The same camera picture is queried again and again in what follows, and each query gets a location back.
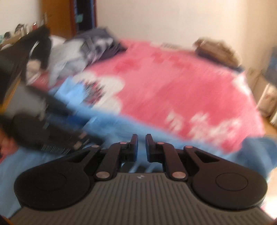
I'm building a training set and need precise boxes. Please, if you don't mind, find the pink floral blanket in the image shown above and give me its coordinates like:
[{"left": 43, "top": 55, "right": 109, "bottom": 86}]
[{"left": 28, "top": 39, "right": 267, "bottom": 154}]

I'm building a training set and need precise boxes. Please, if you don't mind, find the folded tan clothes stack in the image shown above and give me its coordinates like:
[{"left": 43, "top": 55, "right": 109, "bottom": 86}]
[{"left": 193, "top": 38, "right": 243, "bottom": 68}]

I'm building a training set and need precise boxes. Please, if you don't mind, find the black garment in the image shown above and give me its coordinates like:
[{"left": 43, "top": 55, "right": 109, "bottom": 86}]
[{"left": 0, "top": 24, "right": 53, "bottom": 102}]

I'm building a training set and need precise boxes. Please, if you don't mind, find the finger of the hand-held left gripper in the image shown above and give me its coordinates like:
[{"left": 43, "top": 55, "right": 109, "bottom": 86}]
[
  {"left": 51, "top": 127, "right": 104, "bottom": 153},
  {"left": 42, "top": 92, "right": 87, "bottom": 125}
]

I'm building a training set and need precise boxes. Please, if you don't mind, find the light blue t-shirt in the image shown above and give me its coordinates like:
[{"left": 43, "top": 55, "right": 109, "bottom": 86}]
[{"left": 0, "top": 79, "right": 277, "bottom": 196}]

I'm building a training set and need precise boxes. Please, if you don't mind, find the white water dispenser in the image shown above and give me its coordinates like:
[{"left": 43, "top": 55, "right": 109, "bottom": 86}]
[{"left": 246, "top": 64, "right": 277, "bottom": 118}]

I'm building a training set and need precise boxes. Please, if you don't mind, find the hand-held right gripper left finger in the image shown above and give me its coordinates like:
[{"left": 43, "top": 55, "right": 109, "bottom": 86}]
[{"left": 65, "top": 134, "right": 139, "bottom": 180}]

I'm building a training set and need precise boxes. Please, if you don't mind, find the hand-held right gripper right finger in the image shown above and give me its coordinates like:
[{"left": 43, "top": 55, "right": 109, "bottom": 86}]
[{"left": 145, "top": 134, "right": 220, "bottom": 181}]

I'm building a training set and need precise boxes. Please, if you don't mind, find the dark plaid shirt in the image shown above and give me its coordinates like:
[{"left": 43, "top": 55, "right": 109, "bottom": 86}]
[{"left": 73, "top": 28, "right": 126, "bottom": 64}]

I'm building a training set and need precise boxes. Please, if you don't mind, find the wooden door frame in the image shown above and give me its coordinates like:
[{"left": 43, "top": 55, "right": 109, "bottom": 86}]
[{"left": 42, "top": 0, "right": 99, "bottom": 40}]

